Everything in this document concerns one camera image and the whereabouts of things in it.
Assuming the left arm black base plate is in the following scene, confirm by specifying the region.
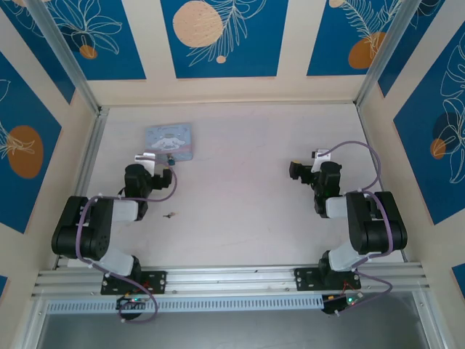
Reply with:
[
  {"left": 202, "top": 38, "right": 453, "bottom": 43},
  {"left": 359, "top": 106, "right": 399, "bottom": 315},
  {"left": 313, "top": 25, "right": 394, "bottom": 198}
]
[{"left": 100, "top": 270, "right": 167, "bottom": 295}]

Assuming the aluminium mounting rail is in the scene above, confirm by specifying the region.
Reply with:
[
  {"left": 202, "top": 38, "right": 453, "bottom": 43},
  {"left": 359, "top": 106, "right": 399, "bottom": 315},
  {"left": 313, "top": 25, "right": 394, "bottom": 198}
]
[{"left": 31, "top": 263, "right": 432, "bottom": 297}]

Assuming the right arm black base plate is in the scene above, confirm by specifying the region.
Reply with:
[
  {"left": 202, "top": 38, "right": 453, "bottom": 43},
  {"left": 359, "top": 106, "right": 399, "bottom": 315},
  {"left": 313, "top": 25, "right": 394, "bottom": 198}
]
[{"left": 294, "top": 267, "right": 363, "bottom": 292}]

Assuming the blue floral wall panel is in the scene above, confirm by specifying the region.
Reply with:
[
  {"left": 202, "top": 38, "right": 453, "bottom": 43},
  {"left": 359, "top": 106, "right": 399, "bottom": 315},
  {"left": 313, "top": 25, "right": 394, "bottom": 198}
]
[
  {"left": 0, "top": 0, "right": 76, "bottom": 105},
  {"left": 0, "top": 50, "right": 62, "bottom": 234},
  {"left": 393, "top": 34, "right": 465, "bottom": 226},
  {"left": 307, "top": 0, "right": 404, "bottom": 77},
  {"left": 377, "top": 0, "right": 465, "bottom": 98},
  {"left": 36, "top": 0, "right": 147, "bottom": 81},
  {"left": 161, "top": 0, "right": 290, "bottom": 79}
]

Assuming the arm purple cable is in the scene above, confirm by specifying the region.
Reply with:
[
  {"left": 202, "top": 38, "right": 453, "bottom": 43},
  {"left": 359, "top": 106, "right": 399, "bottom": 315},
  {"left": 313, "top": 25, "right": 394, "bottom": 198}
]
[
  {"left": 325, "top": 140, "right": 395, "bottom": 316},
  {"left": 75, "top": 161, "right": 179, "bottom": 324}
]

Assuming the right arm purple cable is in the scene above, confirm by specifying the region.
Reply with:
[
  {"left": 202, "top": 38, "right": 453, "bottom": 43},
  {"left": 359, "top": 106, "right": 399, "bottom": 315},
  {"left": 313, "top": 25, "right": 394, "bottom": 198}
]
[{"left": 325, "top": 140, "right": 395, "bottom": 316}]

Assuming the grey slotted cable duct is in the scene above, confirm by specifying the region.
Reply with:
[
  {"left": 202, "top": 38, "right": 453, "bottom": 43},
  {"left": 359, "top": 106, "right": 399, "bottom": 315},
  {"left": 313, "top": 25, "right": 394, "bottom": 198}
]
[{"left": 46, "top": 294, "right": 324, "bottom": 313}]

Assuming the grey metal shelf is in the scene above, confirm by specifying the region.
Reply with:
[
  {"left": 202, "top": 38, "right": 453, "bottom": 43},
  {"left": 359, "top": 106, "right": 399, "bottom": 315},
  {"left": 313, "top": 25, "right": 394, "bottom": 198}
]
[{"left": 36, "top": 312, "right": 428, "bottom": 349}]

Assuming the aluminium side rail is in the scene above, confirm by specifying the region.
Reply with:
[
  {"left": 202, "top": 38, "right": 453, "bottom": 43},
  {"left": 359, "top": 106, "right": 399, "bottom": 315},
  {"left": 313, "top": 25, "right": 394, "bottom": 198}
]
[
  {"left": 54, "top": 107, "right": 110, "bottom": 270},
  {"left": 355, "top": 105, "right": 410, "bottom": 262}
]

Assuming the aluminium frame post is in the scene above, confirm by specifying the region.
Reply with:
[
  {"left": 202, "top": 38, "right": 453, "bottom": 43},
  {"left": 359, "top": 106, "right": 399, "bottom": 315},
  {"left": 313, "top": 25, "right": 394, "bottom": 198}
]
[
  {"left": 355, "top": 0, "right": 426, "bottom": 106},
  {"left": 27, "top": 0, "right": 101, "bottom": 113}
]

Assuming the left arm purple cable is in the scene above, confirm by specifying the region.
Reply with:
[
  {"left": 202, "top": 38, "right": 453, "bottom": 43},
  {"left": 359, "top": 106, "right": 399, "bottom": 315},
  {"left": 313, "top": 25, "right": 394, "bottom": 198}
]
[{"left": 75, "top": 161, "right": 179, "bottom": 324}]

